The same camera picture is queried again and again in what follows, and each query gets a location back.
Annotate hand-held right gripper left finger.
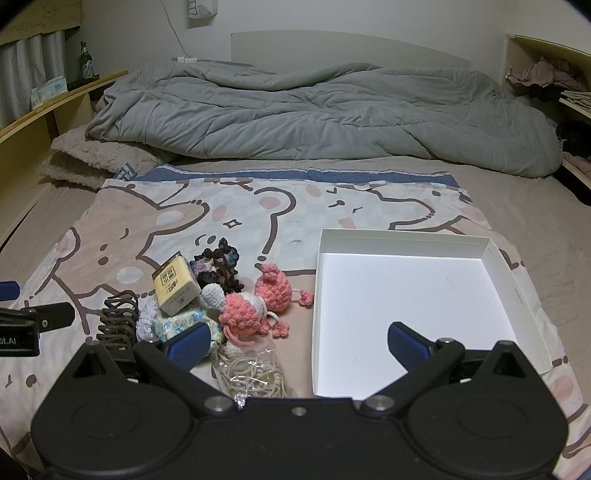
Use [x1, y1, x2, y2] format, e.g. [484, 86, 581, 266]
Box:
[69, 322, 236, 419]

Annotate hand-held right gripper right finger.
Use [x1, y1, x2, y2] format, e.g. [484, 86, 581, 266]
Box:
[360, 322, 546, 417]

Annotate blue and white scrunchie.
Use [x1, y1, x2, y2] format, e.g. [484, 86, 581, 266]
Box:
[152, 308, 225, 345]

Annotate white cardboard box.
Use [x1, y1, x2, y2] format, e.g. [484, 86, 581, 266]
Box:
[311, 227, 555, 400]

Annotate pink and white crochet toy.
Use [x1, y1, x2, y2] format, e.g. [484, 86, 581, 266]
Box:
[199, 284, 291, 348]

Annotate yellow tissue packet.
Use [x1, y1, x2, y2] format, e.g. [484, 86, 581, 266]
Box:
[151, 251, 202, 317]

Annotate clear bag of hair ties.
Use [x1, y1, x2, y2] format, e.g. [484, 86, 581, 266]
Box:
[211, 344, 299, 409]

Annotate dark crochet piece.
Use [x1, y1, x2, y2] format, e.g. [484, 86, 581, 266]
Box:
[189, 237, 243, 294]

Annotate pink crochet ball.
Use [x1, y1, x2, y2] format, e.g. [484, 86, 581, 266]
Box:
[255, 263, 315, 315]

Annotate cartoon printed blanket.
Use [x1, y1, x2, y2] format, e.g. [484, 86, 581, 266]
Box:
[0, 166, 585, 480]

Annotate curved wooden shelf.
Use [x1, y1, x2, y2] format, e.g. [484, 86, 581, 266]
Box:
[0, 70, 130, 241]

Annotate beige fluffy blanket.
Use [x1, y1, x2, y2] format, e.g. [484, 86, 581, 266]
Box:
[37, 127, 172, 193]

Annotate cartoon print sheet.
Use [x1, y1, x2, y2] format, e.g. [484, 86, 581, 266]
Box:
[0, 157, 591, 480]

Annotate tissue box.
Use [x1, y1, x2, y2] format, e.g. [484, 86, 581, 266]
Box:
[30, 76, 69, 110]

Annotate grey curtain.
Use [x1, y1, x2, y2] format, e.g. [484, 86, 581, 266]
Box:
[0, 30, 70, 130]

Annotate green glass bottle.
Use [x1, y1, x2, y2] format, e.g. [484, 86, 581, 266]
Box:
[78, 41, 95, 82]

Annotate grey duvet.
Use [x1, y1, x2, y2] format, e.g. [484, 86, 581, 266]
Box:
[85, 60, 565, 179]

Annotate dark clothes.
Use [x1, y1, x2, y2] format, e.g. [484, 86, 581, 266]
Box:
[529, 85, 591, 160]

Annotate brown cardboard sheet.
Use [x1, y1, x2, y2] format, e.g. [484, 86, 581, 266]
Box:
[0, 0, 86, 47]

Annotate folded beige clothes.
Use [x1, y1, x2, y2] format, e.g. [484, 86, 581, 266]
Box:
[560, 90, 591, 110]

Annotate pink clothes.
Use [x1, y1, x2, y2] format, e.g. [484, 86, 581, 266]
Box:
[508, 58, 587, 93]

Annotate wooden clothes shelf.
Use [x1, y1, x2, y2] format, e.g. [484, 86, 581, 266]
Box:
[503, 33, 591, 206]

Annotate white hanging bag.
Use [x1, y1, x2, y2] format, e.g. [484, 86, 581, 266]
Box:
[187, 0, 219, 19]

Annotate white cable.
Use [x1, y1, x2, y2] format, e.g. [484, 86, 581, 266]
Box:
[164, 18, 195, 60]

